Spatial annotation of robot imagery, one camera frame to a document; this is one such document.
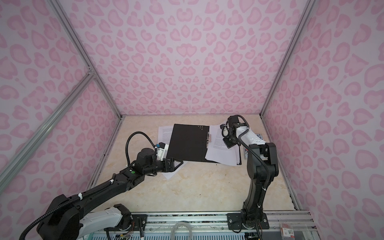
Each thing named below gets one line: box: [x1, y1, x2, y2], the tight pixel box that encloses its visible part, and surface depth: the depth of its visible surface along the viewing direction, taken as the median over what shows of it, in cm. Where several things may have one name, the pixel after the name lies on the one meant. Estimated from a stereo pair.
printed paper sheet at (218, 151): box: [205, 124, 241, 167], surface depth 100 cm
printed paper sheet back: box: [157, 125, 174, 145], surface depth 112 cm
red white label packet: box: [280, 222, 296, 240], surface depth 70 cm
